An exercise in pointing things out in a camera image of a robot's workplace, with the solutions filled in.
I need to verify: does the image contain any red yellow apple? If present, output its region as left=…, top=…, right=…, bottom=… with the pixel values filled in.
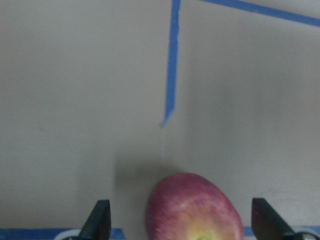
left=145, top=172, right=245, bottom=240

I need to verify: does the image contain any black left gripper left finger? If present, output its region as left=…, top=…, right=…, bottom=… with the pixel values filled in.
left=78, top=199, right=111, bottom=240

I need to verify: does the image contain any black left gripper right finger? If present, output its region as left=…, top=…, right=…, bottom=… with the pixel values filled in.
left=251, top=198, right=297, bottom=240

